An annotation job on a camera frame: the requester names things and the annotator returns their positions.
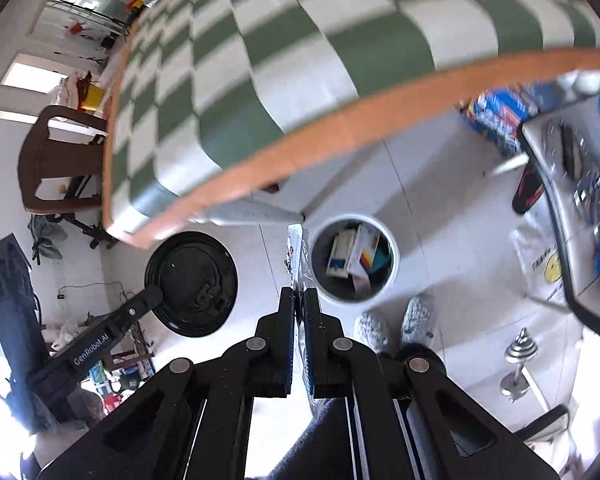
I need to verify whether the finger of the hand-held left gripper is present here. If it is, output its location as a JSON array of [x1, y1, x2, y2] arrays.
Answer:
[[107, 284, 165, 331]]

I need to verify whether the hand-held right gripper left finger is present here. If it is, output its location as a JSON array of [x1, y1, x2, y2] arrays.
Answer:
[[37, 287, 297, 480]]

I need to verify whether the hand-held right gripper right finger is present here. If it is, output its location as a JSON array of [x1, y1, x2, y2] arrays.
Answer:
[[302, 287, 561, 480]]

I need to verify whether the black plastic cup lid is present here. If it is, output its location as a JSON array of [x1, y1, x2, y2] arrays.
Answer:
[[144, 231, 240, 338]]

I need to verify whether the white round trash bin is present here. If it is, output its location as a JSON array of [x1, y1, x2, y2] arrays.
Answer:
[[307, 214, 402, 303]]

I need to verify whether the silver blister pack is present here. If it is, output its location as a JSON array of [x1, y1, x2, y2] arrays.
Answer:
[[283, 222, 315, 311]]

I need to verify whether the grey slipper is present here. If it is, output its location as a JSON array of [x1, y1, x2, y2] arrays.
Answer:
[[400, 296, 436, 346], [354, 310, 388, 356]]

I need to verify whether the grey cloth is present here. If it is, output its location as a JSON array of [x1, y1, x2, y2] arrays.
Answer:
[[27, 215, 68, 263]]

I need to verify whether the black exercise machine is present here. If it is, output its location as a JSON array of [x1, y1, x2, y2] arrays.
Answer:
[[60, 175, 121, 251]]

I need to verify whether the grey metal table leg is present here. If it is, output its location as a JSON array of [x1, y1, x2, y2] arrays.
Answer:
[[195, 195, 306, 226]]

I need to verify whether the dark wooden chair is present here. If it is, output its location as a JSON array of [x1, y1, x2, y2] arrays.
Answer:
[[17, 105, 111, 216]]

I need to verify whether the yellow bucket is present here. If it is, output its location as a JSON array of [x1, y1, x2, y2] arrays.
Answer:
[[82, 84, 106, 111]]

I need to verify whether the chrome dumbbell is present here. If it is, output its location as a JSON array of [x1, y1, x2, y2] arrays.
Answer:
[[500, 327, 543, 401]]

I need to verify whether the pile of clothes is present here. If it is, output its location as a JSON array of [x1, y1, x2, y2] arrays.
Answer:
[[55, 72, 93, 108]]

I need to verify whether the white plastic bag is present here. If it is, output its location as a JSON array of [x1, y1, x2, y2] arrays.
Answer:
[[512, 210, 576, 306]]

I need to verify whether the red black slipper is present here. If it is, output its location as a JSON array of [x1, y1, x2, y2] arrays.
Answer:
[[511, 165, 546, 216]]

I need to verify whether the green white checkered tablecloth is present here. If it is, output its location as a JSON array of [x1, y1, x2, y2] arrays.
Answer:
[[102, 0, 600, 251]]

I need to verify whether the blue printed box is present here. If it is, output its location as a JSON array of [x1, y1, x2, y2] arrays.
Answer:
[[460, 87, 541, 156]]

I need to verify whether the black framed grey stool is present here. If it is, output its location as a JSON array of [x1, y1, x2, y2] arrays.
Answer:
[[519, 95, 600, 441]]

